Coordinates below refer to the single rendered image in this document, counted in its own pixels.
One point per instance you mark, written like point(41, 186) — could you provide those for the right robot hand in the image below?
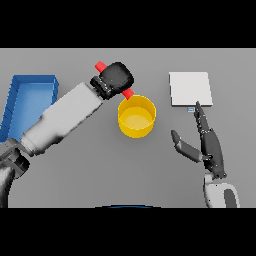
point(211, 146)

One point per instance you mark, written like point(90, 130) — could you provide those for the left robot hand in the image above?
point(115, 79)

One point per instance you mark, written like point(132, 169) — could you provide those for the red beaker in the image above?
point(128, 93)

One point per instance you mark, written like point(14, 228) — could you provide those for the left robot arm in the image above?
point(63, 115)

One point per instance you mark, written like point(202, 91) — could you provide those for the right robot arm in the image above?
point(218, 195)

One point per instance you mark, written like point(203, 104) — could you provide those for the yellow bowl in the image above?
point(136, 118)

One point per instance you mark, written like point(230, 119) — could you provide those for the pale square measuring scale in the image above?
point(190, 88)

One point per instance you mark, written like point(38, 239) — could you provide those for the blue tray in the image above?
point(28, 101)

